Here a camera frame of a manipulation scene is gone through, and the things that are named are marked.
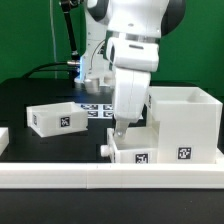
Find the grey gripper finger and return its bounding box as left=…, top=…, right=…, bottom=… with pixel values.
left=115, top=121, right=129, bottom=137

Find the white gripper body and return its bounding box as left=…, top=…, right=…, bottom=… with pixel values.
left=106, top=37, right=159, bottom=123

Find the white drawer front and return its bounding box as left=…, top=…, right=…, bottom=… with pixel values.
left=100, top=127, right=158, bottom=164

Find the white drawer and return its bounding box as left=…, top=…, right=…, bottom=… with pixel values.
left=100, top=127, right=158, bottom=164
left=26, top=102, right=88, bottom=137

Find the white drawer cabinet box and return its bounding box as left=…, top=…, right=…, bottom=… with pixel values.
left=147, top=87, right=223, bottom=164

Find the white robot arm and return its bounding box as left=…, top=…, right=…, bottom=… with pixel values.
left=80, top=0, right=186, bottom=137

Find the white drawer rear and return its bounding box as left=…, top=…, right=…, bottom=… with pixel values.
left=26, top=102, right=88, bottom=137

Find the white sheet with markers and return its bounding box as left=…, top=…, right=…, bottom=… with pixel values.
left=78, top=103, right=114, bottom=119

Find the white block at left edge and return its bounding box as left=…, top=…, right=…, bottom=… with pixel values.
left=0, top=127, right=9, bottom=155

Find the white L-shaped border wall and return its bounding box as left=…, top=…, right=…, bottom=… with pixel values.
left=0, top=163, right=224, bottom=189

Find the black cable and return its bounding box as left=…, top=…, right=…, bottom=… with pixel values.
left=21, top=61, right=81, bottom=80

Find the white thin cable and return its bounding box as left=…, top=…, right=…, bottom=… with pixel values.
left=49, top=0, right=58, bottom=80

